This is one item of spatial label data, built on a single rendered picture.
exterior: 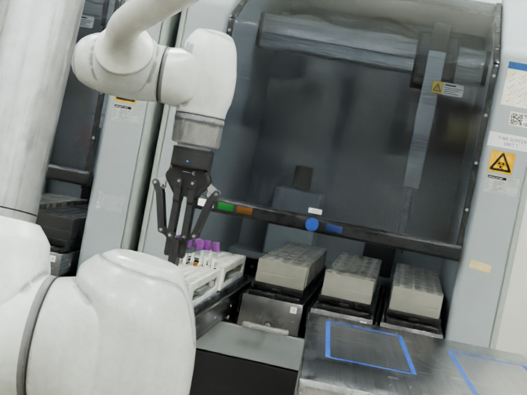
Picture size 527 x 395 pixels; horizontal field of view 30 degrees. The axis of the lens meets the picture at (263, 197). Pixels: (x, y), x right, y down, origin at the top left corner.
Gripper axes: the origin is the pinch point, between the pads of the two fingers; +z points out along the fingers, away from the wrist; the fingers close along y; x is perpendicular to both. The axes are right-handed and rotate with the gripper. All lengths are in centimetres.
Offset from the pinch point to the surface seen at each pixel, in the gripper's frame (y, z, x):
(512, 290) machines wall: -79, 8, -157
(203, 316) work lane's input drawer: -6.6, 10.2, -3.9
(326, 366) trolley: -32.0, 8.4, 25.8
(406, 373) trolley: -44.3, 8.4, 17.9
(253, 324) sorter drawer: -12.5, 14.8, -32.9
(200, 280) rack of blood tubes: -4.9, 3.8, -3.4
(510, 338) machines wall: -82, 24, -157
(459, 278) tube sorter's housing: -54, -2, -46
